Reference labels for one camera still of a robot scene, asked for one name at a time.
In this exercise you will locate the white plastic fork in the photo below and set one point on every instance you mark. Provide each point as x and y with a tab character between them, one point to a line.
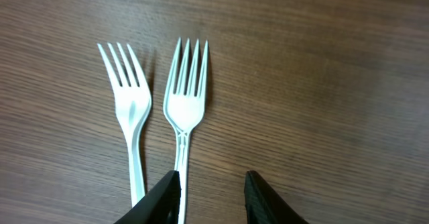
132	107
184	106

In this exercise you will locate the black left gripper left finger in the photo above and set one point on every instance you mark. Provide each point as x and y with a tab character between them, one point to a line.
160	205

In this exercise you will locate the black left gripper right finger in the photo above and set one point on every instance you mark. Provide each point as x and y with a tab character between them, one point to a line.
264	205

